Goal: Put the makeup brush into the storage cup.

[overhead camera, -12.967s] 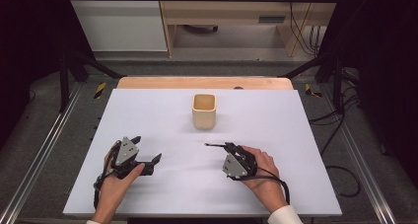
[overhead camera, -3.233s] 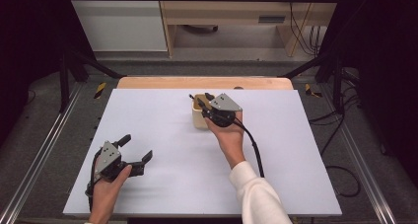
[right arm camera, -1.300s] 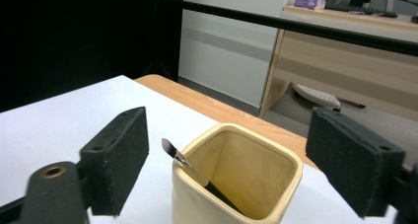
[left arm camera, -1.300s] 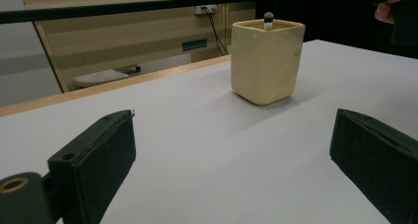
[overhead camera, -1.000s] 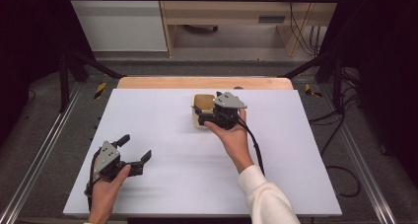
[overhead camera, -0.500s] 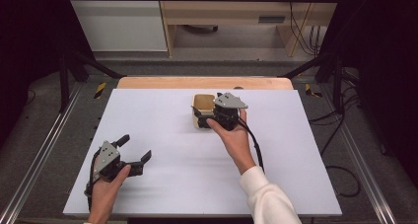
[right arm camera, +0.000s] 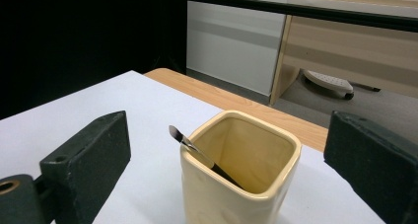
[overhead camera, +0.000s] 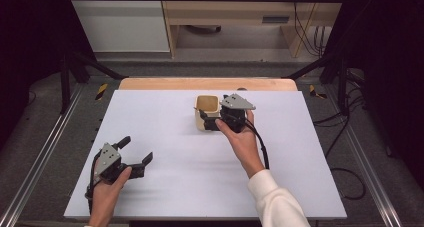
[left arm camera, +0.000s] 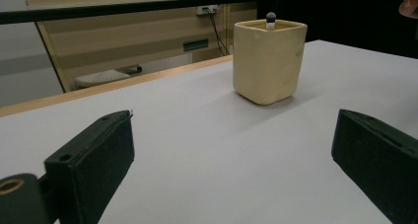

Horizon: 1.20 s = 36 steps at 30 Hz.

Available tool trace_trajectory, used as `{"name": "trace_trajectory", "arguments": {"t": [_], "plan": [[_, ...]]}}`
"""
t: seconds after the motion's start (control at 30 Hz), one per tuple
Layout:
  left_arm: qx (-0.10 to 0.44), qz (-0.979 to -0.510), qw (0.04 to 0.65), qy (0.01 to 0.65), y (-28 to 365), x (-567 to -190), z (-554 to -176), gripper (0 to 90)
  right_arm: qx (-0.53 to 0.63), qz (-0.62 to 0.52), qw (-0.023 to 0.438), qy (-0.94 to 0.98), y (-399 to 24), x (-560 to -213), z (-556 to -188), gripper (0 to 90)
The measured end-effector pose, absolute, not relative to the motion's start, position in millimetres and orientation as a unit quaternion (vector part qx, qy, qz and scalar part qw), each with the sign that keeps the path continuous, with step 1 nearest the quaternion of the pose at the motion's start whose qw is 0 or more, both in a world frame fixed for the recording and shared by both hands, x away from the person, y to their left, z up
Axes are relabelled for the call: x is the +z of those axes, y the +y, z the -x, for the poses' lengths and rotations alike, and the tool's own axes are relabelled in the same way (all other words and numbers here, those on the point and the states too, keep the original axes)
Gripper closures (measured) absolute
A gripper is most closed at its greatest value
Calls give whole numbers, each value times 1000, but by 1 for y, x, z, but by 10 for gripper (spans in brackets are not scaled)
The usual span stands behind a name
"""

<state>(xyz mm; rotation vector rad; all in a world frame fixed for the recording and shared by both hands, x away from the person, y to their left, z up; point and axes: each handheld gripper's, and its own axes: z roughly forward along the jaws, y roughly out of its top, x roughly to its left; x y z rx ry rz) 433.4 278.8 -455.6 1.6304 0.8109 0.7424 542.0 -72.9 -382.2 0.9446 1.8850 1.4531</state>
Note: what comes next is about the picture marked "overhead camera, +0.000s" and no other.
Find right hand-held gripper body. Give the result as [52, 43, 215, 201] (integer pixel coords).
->
[203, 93, 257, 134]

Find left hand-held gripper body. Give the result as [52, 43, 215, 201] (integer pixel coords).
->
[93, 142, 147, 185]

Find beige square cup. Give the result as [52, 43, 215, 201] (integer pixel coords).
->
[194, 94, 222, 132]

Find person's right hand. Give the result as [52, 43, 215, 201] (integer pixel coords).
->
[214, 109, 267, 180]

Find person's left hand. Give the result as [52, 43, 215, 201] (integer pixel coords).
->
[89, 166, 133, 209]

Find white table mat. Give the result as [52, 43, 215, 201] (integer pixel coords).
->
[63, 89, 348, 220]

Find wooden table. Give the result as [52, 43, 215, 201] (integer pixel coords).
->
[118, 76, 299, 92]

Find yellow black tape strip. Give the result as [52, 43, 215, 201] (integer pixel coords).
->
[308, 84, 328, 100]
[95, 82, 109, 101]

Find light wooden desk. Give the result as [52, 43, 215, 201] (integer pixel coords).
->
[159, 0, 348, 59]

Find grey desk label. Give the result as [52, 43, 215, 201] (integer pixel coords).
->
[261, 15, 290, 24]

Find white cabinet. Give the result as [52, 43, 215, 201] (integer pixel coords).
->
[65, 0, 171, 54]

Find dark curtain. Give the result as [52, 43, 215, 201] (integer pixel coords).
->
[0, 0, 98, 148]
[328, 0, 424, 188]

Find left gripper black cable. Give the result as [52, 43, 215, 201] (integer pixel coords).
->
[84, 151, 102, 215]

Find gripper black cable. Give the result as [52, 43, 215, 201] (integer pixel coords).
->
[84, 151, 102, 215]
[244, 118, 367, 201]

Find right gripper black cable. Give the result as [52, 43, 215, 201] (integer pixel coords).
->
[244, 118, 367, 201]

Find aluminium floor rail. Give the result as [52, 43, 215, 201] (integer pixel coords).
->
[0, 83, 84, 227]
[324, 86, 404, 227]

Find black metal frame stand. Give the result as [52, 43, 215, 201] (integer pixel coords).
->
[59, 50, 126, 115]
[286, 51, 349, 116]

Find black floor cables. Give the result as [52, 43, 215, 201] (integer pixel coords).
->
[313, 83, 366, 160]

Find hanging black cables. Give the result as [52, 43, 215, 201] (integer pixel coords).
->
[293, 1, 329, 58]

